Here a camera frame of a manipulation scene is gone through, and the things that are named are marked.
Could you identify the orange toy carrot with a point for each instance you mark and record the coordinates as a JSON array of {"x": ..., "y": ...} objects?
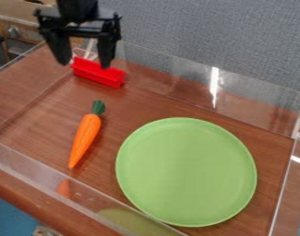
[{"x": 88, "y": 130}]

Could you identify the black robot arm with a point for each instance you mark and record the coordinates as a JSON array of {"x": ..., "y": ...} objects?
[{"x": 84, "y": 6}]

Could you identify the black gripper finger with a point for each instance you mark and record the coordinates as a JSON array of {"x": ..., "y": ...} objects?
[
  {"x": 61, "y": 47},
  {"x": 106, "y": 48}
]

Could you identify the clear acrylic enclosure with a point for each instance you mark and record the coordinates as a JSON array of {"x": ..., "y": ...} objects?
[{"x": 78, "y": 201}]

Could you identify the red plastic block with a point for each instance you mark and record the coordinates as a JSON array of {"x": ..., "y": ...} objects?
[{"x": 90, "y": 70}]

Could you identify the green round plate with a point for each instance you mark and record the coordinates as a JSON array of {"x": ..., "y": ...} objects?
[{"x": 187, "y": 172}]

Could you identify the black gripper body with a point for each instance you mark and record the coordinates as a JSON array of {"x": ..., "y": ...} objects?
[{"x": 93, "y": 25}]

